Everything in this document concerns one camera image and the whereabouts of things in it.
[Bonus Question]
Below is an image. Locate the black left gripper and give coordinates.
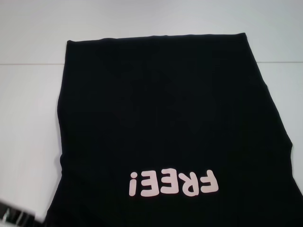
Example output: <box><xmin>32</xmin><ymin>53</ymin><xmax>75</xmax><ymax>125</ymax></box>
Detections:
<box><xmin>0</xmin><ymin>201</ymin><xmax>36</xmax><ymax>227</ymax></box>

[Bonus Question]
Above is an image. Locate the black t-shirt with FREE print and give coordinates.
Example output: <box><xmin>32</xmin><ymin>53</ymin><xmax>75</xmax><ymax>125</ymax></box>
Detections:
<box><xmin>41</xmin><ymin>32</ymin><xmax>303</xmax><ymax>227</ymax></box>

